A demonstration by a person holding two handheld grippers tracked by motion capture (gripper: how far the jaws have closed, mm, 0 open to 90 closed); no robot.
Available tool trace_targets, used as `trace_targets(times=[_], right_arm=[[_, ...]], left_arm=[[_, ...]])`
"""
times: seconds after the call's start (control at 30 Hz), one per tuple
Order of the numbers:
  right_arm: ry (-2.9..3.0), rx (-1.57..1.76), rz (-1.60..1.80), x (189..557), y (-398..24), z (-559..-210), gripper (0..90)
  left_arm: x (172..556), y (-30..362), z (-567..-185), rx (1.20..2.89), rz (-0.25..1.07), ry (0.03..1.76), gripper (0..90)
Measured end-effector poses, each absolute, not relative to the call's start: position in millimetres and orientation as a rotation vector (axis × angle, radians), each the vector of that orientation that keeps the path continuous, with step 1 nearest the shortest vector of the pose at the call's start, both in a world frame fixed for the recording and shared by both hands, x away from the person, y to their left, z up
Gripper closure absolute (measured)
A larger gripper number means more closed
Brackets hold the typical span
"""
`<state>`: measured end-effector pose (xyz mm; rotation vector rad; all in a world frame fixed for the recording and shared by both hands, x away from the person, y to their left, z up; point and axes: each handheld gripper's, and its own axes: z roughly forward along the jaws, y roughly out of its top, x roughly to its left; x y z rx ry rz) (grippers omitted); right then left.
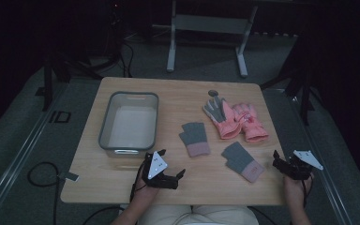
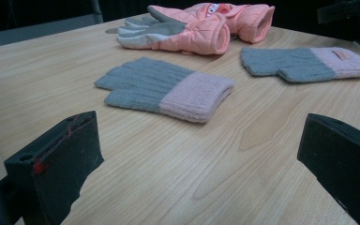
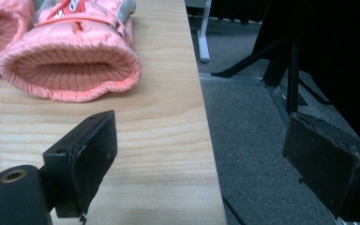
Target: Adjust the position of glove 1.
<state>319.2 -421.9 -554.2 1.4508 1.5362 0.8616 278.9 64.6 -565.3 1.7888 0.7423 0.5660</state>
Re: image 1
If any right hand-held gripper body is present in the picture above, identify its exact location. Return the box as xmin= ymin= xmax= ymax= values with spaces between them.
xmin=277 ymin=149 xmax=324 ymax=181

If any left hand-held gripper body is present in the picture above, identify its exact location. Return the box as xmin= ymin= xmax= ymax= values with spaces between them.
xmin=142 ymin=151 xmax=180 ymax=190

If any person's left hand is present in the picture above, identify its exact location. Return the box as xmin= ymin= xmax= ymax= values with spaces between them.
xmin=132 ymin=174 xmax=161 ymax=203

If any person's right hand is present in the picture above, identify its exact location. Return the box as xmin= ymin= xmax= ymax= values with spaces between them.
xmin=283 ymin=172 xmax=315 ymax=204

